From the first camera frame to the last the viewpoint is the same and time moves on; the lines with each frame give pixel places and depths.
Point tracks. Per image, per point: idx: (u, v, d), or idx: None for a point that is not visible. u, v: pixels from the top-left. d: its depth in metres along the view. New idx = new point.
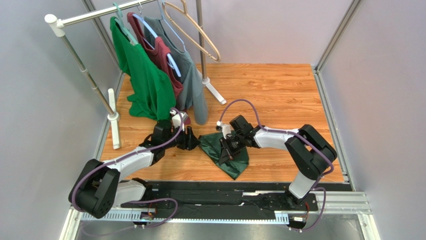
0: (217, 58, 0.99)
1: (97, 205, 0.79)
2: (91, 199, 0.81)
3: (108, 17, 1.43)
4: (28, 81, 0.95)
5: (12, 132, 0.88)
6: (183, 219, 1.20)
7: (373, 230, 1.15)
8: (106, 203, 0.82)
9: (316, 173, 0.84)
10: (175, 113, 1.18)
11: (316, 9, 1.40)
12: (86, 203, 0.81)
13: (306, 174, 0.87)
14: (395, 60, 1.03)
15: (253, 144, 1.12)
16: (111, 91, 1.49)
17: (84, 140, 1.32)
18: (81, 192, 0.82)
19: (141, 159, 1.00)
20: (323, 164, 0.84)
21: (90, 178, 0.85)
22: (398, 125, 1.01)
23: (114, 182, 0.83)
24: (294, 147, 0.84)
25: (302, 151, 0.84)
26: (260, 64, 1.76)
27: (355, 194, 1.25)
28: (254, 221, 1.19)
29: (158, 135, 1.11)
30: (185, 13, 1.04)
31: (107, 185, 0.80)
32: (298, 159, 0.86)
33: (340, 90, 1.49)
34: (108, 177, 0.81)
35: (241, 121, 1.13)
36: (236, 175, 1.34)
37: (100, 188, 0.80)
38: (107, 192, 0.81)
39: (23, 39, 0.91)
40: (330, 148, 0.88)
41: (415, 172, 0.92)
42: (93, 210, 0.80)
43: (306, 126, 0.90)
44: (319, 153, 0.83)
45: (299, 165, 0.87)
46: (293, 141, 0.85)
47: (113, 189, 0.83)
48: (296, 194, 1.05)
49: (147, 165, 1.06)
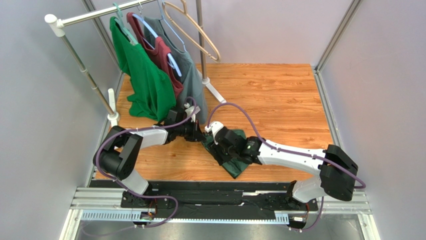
0: (217, 58, 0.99)
1: (121, 166, 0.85)
2: (116, 161, 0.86)
3: (108, 17, 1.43)
4: (28, 81, 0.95)
5: (12, 132, 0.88)
6: (183, 219, 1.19)
7: (373, 231, 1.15)
8: (128, 166, 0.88)
9: (349, 196, 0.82)
10: (189, 106, 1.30)
11: (316, 10, 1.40)
12: (110, 164, 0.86)
13: (337, 196, 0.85)
14: (395, 60, 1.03)
15: (253, 160, 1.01)
16: (111, 91, 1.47)
17: (84, 140, 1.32)
18: (105, 154, 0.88)
19: (158, 135, 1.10)
20: (353, 185, 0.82)
21: (114, 142, 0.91)
22: (399, 126, 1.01)
23: (137, 145, 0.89)
24: (332, 177, 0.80)
25: (338, 179, 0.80)
26: (260, 64, 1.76)
27: (355, 194, 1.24)
28: (254, 221, 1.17)
29: (171, 117, 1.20)
30: (185, 13, 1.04)
31: (131, 146, 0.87)
32: (333, 187, 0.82)
33: (340, 90, 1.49)
34: (133, 140, 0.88)
35: (231, 136, 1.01)
36: (236, 173, 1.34)
37: (124, 150, 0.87)
38: (130, 154, 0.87)
39: (23, 39, 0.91)
40: (354, 165, 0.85)
41: (415, 172, 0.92)
42: (117, 171, 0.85)
43: (332, 147, 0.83)
44: (354, 177, 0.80)
45: (330, 191, 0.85)
46: (330, 173, 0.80)
47: (135, 152, 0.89)
48: (300, 200, 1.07)
49: (160, 142, 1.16)
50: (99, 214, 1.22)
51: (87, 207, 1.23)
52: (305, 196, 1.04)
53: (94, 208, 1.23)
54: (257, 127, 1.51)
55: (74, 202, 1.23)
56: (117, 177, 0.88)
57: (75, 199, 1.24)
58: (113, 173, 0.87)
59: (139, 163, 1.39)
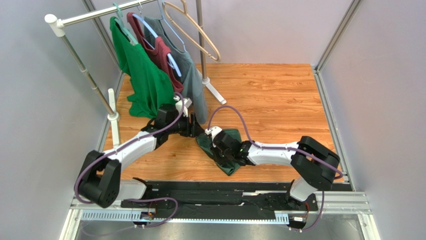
0: (217, 58, 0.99)
1: (101, 199, 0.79)
2: (95, 192, 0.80)
3: (108, 17, 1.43)
4: (29, 81, 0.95)
5: (11, 132, 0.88)
6: (183, 219, 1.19)
7: (373, 231, 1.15)
8: (110, 195, 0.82)
9: (327, 184, 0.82)
10: (179, 99, 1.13)
11: (316, 10, 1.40)
12: (90, 195, 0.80)
13: (316, 186, 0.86)
14: (395, 60, 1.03)
15: (246, 162, 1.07)
16: (111, 91, 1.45)
17: (84, 139, 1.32)
18: (85, 184, 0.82)
19: (144, 145, 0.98)
20: (332, 174, 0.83)
21: (94, 169, 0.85)
22: (399, 126, 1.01)
23: (116, 174, 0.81)
24: (302, 166, 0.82)
25: (310, 167, 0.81)
26: (260, 64, 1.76)
27: (355, 194, 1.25)
28: (254, 221, 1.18)
29: (161, 118, 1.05)
30: (185, 13, 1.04)
31: (110, 175, 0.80)
32: (308, 176, 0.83)
33: (340, 90, 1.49)
34: (110, 169, 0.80)
35: (228, 139, 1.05)
36: (230, 171, 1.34)
37: (102, 181, 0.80)
38: (110, 182, 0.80)
39: (23, 40, 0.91)
40: (333, 155, 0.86)
41: (415, 172, 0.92)
42: (98, 202, 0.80)
43: (305, 138, 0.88)
44: (327, 165, 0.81)
45: (309, 181, 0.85)
46: (300, 161, 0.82)
47: (116, 180, 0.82)
48: (297, 197, 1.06)
49: (151, 149, 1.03)
50: (99, 214, 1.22)
51: (87, 207, 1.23)
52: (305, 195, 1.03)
53: (94, 208, 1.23)
54: (257, 127, 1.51)
55: (74, 202, 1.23)
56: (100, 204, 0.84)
57: (75, 199, 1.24)
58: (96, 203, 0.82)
59: (139, 163, 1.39)
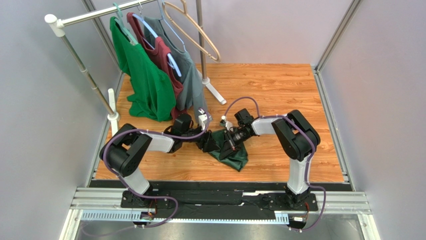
0: (217, 58, 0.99)
1: (125, 163, 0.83)
2: (121, 157, 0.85)
3: (108, 17, 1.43)
4: (28, 82, 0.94)
5: (11, 133, 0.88)
6: (183, 219, 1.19)
7: (373, 230, 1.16)
8: (132, 165, 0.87)
9: (296, 153, 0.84)
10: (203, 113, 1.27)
11: (316, 9, 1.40)
12: (114, 160, 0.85)
13: (288, 154, 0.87)
14: (395, 60, 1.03)
15: (251, 132, 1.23)
16: (111, 91, 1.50)
17: (84, 140, 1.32)
18: (113, 149, 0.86)
19: (164, 141, 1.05)
20: (305, 147, 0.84)
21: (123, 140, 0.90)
22: (398, 126, 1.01)
23: (145, 145, 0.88)
24: (279, 127, 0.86)
25: (285, 129, 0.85)
26: (260, 64, 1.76)
27: (355, 194, 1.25)
28: (254, 221, 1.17)
29: (176, 127, 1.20)
30: (185, 13, 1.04)
31: (140, 144, 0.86)
32: (282, 138, 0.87)
33: (340, 90, 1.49)
34: (142, 139, 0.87)
35: (244, 113, 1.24)
36: (240, 167, 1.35)
37: (132, 147, 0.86)
38: (137, 152, 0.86)
39: (22, 41, 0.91)
40: (313, 131, 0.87)
41: (416, 172, 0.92)
42: (120, 167, 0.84)
43: (294, 110, 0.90)
44: (303, 134, 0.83)
45: (284, 146, 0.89)
46: (278, 121, 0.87)
47: (142, 151, 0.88)
48: (293, 190, 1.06)
49: (165, 150, 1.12)
50: (99, 214, 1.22)
51: (87, 207, 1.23)
52: (298, 186, 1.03)
53: (94, 209, 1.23)
54: None
55: (74, 202, 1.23)
56: (119, 174, 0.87)
57: (75, 199, 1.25)
58: (117, 170, 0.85)
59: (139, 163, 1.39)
